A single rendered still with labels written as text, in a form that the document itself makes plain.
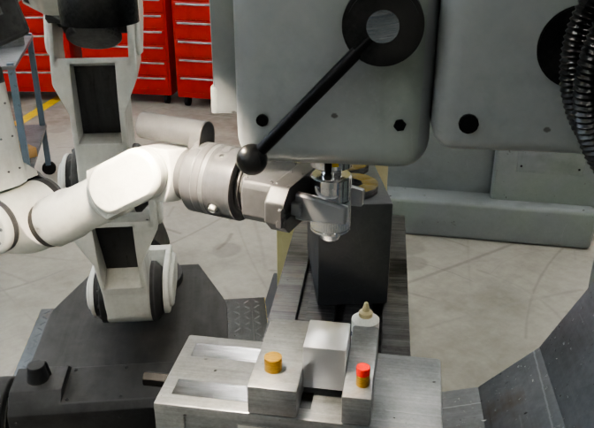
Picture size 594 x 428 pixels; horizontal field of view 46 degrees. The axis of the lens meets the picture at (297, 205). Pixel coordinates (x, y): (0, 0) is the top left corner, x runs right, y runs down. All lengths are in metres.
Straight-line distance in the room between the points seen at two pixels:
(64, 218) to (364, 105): 0.48
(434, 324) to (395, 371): 1.93
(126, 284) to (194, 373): 0.72
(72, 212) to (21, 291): 2.30
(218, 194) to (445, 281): 2.42
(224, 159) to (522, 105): 0.35
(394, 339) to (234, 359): 0.29
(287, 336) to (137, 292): 0.77
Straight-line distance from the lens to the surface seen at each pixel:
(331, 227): 0.80
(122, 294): 1.67
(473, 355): 2.74
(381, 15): 0.62
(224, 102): 0.77
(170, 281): 1.71
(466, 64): 0.64
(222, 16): 0.75
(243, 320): 2.13
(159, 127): 0.89
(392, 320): 1.18
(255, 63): 0.67
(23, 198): 1.05
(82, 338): 1.82
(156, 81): 5.77
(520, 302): 3.11
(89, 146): 1.44
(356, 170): 1.23
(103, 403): 1.58
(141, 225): 1.51
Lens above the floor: 1.56
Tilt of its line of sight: 24 degrees down
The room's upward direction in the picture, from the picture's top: straight up
